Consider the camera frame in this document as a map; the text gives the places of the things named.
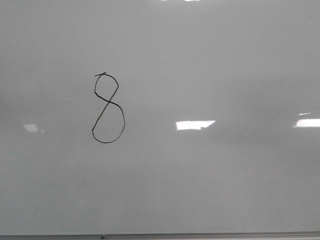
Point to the white whiteboard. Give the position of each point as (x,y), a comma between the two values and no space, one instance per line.
(159,116)

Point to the grey aluminium whiteboard frame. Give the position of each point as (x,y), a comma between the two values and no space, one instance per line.
(295,235)

